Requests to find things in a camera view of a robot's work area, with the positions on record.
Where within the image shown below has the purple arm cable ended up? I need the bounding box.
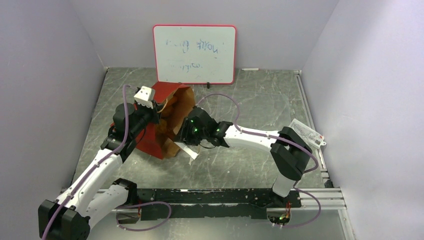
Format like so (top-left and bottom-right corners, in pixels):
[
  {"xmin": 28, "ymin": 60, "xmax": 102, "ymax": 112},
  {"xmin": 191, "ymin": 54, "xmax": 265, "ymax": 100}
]
[
  {"xmin": 41, "ymin": 84, "xmax": 133, "ymax": 240},
  {"xmin": 197, "ymin": 92, "xmax": 322, "ymax": 229}
]

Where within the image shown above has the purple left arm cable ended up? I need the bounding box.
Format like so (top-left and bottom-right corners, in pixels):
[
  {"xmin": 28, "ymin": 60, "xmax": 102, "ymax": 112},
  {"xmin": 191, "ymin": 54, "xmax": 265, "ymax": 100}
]
[{"xmin": 41, "ymin": 84, "xmax": 133, "ymax": 240}]

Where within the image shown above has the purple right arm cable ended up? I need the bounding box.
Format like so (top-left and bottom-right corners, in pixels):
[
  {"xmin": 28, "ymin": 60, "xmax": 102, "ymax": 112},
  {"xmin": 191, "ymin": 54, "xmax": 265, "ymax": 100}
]
[{"xmin": 197, "ymin": 92, "xmax": 322, "ymax": 229}]

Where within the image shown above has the red paper bag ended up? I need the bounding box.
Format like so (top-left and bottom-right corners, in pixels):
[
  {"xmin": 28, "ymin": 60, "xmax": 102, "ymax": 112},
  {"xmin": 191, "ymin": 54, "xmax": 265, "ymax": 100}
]
[{"xmin": 110, "ymin": 81, "xmax": 200, "ymax": 161}]

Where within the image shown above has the white printed card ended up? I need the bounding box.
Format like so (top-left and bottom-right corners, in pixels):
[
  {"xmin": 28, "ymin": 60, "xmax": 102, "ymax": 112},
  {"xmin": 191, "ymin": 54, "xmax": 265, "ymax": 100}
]
[{"xmin": 289, "ymin": 119, "xmax": 327, "ymax": 149}]

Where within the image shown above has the pink framed whiteboard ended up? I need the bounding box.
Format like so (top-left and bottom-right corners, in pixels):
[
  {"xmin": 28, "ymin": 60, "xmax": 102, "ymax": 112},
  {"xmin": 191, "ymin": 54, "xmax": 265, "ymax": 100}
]
[{"xmin": 152, "ymin": 24, "xmax": 237, "ymax": 85}]

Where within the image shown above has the orange fake baguette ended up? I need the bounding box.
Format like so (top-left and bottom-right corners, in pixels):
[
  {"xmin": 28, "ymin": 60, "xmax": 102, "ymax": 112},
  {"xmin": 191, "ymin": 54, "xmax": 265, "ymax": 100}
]
[{"xmin": 161, "ymin": 96, "xmax": 179, "ymax": 121}]

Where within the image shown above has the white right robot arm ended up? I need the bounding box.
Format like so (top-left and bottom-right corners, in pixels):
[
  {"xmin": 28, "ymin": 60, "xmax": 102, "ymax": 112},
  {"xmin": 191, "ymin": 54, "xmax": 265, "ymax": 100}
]
[{"xmin": 173, "ymin": 106, "xmax": 313, "ymax": 207}]

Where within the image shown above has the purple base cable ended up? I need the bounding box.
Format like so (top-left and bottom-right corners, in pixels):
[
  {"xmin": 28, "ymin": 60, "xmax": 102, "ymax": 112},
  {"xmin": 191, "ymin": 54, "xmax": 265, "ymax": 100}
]
[{"xmin": 115, "ymin": 201, "xmax": 172, "ymax": 232}]

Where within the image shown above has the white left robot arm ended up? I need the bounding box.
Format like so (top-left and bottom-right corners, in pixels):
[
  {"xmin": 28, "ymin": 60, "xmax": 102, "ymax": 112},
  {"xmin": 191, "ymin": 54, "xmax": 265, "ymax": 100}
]
[{"xmin": 38, "ymin": 101, "xmax": 163, "ymax": 240}]

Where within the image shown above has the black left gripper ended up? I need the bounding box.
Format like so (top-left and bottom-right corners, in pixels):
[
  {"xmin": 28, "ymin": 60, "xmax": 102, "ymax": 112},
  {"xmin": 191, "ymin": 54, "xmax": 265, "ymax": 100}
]
[{"xmin": 130, "ymin": 99, "xmax": 165, "ymax": 138}]

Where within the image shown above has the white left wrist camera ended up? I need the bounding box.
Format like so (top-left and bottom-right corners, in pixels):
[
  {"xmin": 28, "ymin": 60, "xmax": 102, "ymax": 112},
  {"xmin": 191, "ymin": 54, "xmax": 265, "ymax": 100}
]
[{"xmin": 133, "ymin": 86, "xmax": 155, "ymax": 109}]

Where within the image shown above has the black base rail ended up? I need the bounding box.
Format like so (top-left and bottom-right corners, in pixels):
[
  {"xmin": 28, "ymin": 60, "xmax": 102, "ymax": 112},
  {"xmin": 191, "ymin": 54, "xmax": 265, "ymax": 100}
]
[{"xmin": 109, "ymin": 187, "xmax": 302, "ymax": 222}]

